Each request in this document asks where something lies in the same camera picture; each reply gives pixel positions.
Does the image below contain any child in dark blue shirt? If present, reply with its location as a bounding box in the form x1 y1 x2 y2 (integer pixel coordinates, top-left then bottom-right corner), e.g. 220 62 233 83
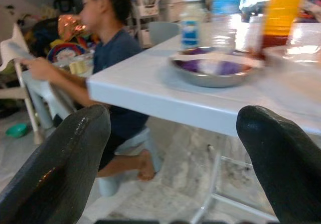
20 0 156 182

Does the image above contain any metal bowl purple inside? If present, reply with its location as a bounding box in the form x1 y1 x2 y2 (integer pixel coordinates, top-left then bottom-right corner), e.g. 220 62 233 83
169 47 262 88

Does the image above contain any white dining table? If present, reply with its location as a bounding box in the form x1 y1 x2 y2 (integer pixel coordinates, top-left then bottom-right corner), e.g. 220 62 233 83
86 20 321 224

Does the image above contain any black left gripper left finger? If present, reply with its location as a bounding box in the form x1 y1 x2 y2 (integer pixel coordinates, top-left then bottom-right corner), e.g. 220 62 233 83
0 104 112 224

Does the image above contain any green plastic bowl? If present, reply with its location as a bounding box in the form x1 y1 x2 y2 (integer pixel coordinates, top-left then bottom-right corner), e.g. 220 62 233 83
5 123 29 138

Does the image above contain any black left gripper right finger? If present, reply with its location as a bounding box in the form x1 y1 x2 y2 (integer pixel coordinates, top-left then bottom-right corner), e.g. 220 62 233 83
236 105 321 224

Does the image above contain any orange drink bottle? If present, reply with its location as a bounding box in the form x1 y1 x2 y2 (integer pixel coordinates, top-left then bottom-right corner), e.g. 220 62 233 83
260 0 308 57

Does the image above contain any mayonnaise jar blue label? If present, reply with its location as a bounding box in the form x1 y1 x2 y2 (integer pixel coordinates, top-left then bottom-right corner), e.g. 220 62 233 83
179 0 205 52

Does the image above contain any white baby high chair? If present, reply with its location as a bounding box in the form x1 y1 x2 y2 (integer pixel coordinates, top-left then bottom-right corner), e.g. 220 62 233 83
0 22 45 145

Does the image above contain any white shelf rack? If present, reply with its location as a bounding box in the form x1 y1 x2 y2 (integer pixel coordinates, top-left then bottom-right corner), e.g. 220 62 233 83
129 0 162 48

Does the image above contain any grey chair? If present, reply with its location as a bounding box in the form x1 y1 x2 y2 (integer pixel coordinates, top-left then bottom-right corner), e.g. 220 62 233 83
148 21 181 47

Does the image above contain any Santa print plate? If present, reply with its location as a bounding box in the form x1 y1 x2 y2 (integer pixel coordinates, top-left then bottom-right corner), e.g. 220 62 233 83
47 42 87 62

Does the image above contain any light blue plastic stool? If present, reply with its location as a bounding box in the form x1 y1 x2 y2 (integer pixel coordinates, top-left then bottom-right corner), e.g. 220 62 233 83
97 126 163 197

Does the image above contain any orange shiny foil wrap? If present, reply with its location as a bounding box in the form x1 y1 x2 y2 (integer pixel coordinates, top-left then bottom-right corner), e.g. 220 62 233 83
57 14 88 42

